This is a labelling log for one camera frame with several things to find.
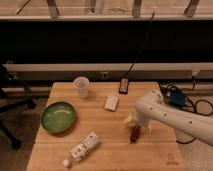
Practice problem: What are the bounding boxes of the black cable to device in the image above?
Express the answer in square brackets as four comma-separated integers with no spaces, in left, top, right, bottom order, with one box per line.
[125,11,156,79]

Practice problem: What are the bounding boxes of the small black red device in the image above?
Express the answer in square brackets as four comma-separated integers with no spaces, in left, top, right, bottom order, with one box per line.
[119,78,129,94]

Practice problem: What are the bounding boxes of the black floor cables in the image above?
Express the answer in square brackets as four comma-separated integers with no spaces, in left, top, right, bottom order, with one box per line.
[159,75,213,145]

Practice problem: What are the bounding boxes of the plastic bottle with label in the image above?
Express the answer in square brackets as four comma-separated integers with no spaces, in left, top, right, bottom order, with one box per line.
[62,132,100,168]

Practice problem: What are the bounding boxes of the blue box on floor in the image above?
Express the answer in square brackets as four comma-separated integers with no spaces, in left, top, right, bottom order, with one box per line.
[169,91,185,107]

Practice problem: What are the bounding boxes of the black office chair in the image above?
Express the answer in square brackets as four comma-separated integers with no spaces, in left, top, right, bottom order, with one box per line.
[0,64,36,150]

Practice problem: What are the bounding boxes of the green bowl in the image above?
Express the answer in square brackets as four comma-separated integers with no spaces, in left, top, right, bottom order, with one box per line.
[41,101,77,134]

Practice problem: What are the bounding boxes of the white sponge block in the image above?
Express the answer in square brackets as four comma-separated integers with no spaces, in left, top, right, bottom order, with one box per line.
[104,95,119,111]

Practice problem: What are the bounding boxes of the clear plastic cup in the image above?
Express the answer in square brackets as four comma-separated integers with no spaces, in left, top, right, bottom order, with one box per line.
[73,77,89,98]

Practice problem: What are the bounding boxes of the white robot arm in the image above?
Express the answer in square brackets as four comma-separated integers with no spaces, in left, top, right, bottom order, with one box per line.
[124,90,213,146]

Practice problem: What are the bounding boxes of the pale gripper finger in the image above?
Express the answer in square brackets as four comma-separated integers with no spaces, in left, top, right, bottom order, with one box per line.
[144,125,152,133]
[123,114,134,127]

